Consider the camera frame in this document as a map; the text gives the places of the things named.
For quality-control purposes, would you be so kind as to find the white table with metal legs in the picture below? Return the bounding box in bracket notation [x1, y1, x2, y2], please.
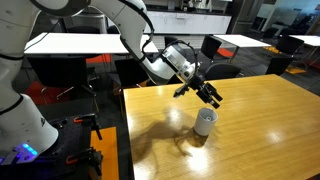
[213, 34, 272, 64]
[289, 34, 320, 68]

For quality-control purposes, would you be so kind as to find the white counter cabinet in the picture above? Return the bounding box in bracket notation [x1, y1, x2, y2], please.
[143, 9, 233, 35]

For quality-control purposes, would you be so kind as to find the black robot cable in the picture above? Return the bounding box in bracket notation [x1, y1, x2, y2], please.
[118, 0, 201, 79]

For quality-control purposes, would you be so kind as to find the black office chair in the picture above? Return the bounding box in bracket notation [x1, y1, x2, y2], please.
[265, 54, 294, 77]
[114, 58, 150, 88]
[27, 56, 98, 101]
[203, 63, 242, 82]
[275, 34, 305, 56]
[164, 35, 179, 51]
[200, 34, 223, 64]
[165, 74, 185, 86]
[262, 27, 280, 40]

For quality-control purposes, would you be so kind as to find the white ceramic mug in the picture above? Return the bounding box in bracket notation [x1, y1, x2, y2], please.
[193, 107, 219, 137]

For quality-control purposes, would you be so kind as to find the large white table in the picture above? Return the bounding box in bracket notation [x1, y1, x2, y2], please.
[23, 32, 160, 56]

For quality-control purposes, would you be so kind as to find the orange handled black clamp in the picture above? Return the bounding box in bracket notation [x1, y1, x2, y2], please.
[73, 113, 103, 141]
[65, 147, 104, 177]

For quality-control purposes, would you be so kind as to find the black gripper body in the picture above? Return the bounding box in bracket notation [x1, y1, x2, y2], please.
[184, 73, 209, 93]

